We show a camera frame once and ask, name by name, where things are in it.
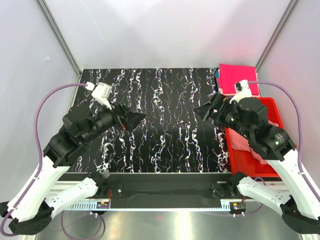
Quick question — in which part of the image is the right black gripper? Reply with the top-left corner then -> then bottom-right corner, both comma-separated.
193,92 -> 254,140

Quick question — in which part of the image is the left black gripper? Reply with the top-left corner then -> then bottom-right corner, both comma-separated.
81,97 -> 147,145

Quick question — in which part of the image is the salmon pink t shirt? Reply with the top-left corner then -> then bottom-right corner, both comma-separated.
229,129 -> 268,165

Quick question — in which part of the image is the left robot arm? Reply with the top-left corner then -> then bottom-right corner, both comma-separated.
0,103 -> 146,237

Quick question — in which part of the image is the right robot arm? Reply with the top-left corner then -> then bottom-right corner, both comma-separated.
193,93 -> 320,234

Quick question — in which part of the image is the blue folded t shirt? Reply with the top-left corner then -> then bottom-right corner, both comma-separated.
215,69 -> 223,94

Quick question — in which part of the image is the black marble pattern mat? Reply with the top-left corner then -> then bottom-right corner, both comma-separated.
71,68 -> 230,173

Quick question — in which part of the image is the magenta folded t shirt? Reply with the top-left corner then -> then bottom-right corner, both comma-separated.
217,64 -> 258,96

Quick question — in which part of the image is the red plastic bin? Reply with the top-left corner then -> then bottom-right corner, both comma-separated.
221,97 -> 297,178

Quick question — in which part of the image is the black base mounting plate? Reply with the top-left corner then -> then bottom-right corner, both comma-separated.
79,172 -> 256,210

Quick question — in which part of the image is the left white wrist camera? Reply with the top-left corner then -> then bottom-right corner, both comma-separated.
85,82 -> 113,110

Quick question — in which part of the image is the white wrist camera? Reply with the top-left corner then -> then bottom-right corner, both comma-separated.
85,82 -> 113,110
230,79 -> 253,103

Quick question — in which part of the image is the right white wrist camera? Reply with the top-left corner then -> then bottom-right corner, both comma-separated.
230,79 -> 253,103

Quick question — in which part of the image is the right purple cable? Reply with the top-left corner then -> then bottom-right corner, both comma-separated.
247,80 -> 320,193

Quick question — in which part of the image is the purple cable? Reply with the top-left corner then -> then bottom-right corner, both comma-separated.
0,83 -> 104,238
247,80 -> 320,193

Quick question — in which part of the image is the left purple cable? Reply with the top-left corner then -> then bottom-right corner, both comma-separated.
0,83 -> 104,238

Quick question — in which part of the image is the white cable duct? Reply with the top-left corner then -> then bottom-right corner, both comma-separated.
43,201 -> 232,212

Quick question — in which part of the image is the left aluminium corner post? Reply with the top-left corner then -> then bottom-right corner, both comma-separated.
35,0 -> 82,78

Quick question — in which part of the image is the aluminium corner post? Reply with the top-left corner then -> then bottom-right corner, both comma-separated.
255,0 -> 300,72
35,0 -> 82,78

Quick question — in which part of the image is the right aluminium corner post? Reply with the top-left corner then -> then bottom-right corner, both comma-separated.
255,0 -> 300,72

